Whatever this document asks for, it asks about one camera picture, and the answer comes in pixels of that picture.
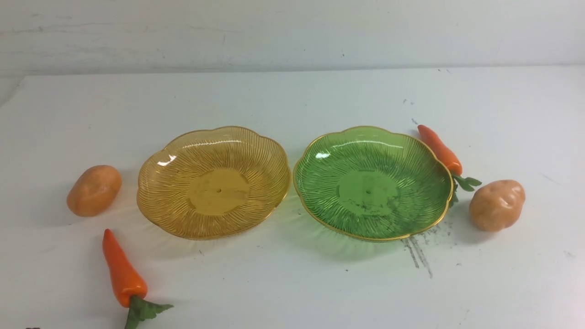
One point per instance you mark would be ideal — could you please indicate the green ribbed plastic plate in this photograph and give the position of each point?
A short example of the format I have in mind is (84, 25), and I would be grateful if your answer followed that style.
(371, 184)

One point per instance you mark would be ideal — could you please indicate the orange toy carrot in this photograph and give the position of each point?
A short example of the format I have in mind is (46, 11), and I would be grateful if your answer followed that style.
(448, 158)
(128, 286)

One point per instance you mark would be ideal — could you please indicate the yellow ribbed plastic plate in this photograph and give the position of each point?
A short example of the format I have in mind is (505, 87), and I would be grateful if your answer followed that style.
(215, 183)

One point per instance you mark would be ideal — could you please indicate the toy potato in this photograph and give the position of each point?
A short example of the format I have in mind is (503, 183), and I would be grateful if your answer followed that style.
(497, 206)
(94, 191)

